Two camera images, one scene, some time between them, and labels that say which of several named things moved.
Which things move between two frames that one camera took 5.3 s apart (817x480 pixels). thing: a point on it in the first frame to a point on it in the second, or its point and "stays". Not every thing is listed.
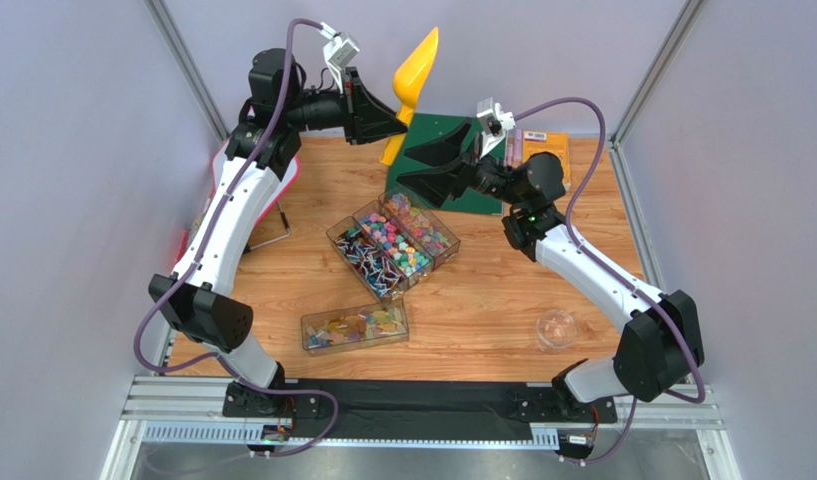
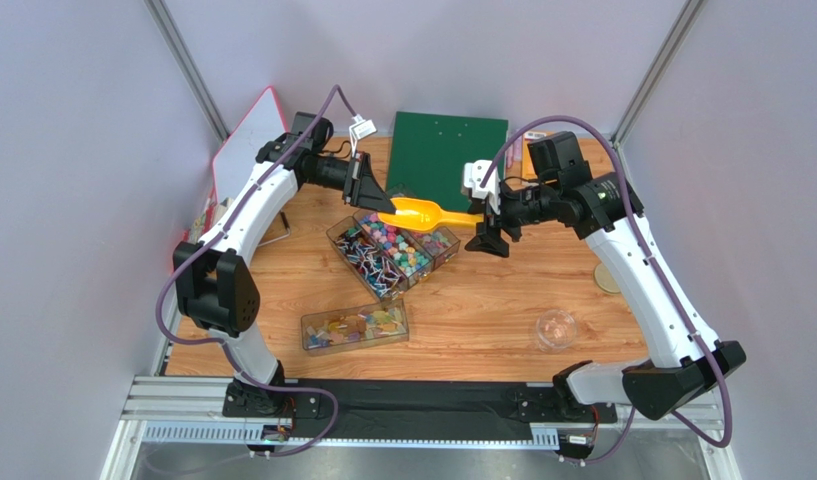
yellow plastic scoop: [407, 86] to [419, 215]
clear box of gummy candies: [430, 238] stays
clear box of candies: [356, 327] stays
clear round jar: [556, 329] stays
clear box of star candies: [412, 261] stays
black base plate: [353, 408] stays
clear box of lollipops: [382, 277] stays
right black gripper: [467, 166] to [492, 217]
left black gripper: [376, 120] to [371, 196]
